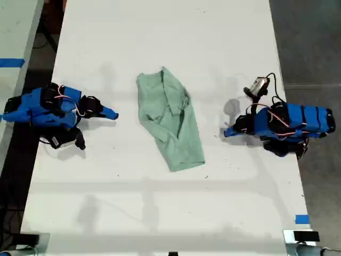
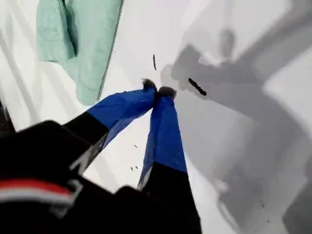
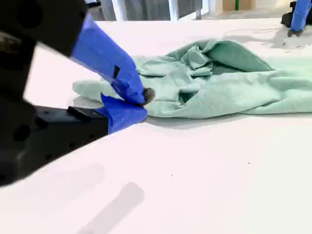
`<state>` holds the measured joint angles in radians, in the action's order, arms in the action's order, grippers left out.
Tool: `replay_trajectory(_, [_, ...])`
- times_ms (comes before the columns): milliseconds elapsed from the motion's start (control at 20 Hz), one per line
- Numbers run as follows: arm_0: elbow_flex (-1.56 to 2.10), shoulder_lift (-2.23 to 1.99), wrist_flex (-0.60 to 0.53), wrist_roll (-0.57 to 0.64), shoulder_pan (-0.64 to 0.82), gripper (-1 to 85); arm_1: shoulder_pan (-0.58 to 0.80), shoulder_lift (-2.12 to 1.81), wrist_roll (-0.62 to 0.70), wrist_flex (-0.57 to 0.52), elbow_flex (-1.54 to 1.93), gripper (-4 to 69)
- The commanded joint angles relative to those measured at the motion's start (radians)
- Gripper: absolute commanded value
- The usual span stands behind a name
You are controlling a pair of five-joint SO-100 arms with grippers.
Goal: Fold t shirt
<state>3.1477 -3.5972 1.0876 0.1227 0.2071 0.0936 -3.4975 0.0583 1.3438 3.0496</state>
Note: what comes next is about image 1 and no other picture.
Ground pale green T-shirt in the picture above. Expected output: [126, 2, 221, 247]
[136, 66, 206, 173]

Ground long blue tape strip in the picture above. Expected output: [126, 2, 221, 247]
[0, 58, 26, 68]

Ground white side table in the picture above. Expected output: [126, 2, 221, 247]
[0, 0, 45, 173]

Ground small black box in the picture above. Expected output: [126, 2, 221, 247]
[293, 231, 320, 242]
[18, 233, 40, 246]

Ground black camera stalk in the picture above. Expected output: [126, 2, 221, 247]
[74, 127, 87, 151]
[249, 94, 261, 116]

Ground silver camera box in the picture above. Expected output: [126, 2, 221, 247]
[244, 76, 270, 98]

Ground black white camera box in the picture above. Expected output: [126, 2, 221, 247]
[49, 132, 76, 150]

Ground black camera cable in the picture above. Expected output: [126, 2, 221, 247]
[265, 72, 286, 105]
[39, 134, 54, 146]

